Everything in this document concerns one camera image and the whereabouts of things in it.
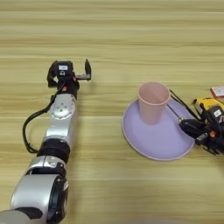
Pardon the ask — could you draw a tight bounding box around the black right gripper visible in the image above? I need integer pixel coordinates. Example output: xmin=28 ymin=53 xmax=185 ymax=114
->
xmin=178 ymin=117 xmax=224 ymax=157

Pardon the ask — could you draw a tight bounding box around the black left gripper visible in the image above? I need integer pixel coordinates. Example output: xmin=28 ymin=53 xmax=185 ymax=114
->
xmin=46 ymin=59 xmax=93 ymax=100

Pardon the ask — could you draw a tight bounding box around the yellow tape measure with strap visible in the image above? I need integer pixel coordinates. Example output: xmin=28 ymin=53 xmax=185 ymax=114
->
xmin=169 ymin=88 xmax=224 ymax=121

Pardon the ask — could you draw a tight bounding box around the pink plastic cup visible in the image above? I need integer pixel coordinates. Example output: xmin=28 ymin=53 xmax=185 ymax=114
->
xmin=137 ymin=81 xmax=172 ymax=126

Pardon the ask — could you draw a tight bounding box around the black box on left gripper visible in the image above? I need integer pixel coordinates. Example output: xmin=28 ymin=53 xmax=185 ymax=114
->
xmin=53 ymin=60 xmax=74 ymax=78

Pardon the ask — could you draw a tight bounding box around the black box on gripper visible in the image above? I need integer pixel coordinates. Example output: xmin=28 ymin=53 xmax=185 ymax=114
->
xmin=205 ymin=106 xmax=224 ymax=126
xmin=53 ymin=60 xmax=74 ymax=78

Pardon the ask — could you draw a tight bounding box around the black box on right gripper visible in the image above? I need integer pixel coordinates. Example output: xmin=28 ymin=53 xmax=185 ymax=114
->
xmin=205 ymin=106 xmax=224 ymax=126

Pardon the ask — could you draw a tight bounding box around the purple plastic plate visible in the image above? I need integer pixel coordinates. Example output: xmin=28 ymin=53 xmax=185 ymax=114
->
xmin=122 ymin=97 xmax=196 ymax=162

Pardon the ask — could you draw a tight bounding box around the small red white box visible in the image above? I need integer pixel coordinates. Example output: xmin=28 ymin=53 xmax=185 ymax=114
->
xmin=210 ymin=86 xmax=224 ymax=100

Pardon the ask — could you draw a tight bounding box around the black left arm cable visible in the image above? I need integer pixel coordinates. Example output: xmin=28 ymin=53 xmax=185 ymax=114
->
xmin=22 ymin=85 xmax=66 ymax=154

